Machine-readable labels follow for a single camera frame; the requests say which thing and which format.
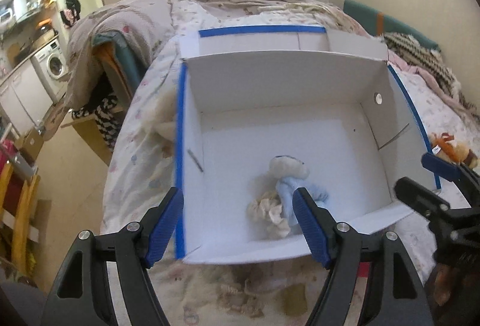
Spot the beige crumpled duvet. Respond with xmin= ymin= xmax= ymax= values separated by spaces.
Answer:
xmin=65 ymin=0 xmax=368 ymax=110

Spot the teal headboard cushion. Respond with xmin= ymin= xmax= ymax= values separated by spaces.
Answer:
xmin=343 ymin=0 xmax=439 ymax=50

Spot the white patterned bed sheet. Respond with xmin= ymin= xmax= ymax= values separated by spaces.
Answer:
xmin=98 ymin=0 xmax=480 ymax=326

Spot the wooden yellow chair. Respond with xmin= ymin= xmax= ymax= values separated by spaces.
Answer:
xmin=10 ymin=174 xmax=41 ymax=276

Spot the cream lace scrunchie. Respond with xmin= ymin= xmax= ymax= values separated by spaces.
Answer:
xmin=247 ymin=191 xmax=291 ymax=240

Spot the white kitchen cabinet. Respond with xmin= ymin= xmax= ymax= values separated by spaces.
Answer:
xmin=1 ymin=60 xmax=53 ymax=135

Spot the blue white cardboard box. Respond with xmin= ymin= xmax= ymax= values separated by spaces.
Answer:
xmin=175 ymin=25 xmax=440 ymax=264

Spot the light blue fluffy scrunchie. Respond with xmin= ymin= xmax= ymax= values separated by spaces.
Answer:
xmin=275 ymin=176 xmax=329 ymax=227

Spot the cardboard box on floor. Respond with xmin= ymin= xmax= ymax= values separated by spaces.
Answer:
xmin=14 ymin=127 xmax=44 ymax=165

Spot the white washing machine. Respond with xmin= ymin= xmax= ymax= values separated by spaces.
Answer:
xmin=32 ymin=39 xmax=69 ymax=103

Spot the orange cream plush toy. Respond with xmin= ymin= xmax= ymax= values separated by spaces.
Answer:
xmin=429 ymin=132 xmax=478 ymax=168

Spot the black white zebra cloth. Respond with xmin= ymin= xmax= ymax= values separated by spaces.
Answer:
xmin=71 ymin=93 xmax=121 ymax=152

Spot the striped fuzzy blanket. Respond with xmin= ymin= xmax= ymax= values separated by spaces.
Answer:
xmin=382 ymin=32 xmax=477 ymax=114

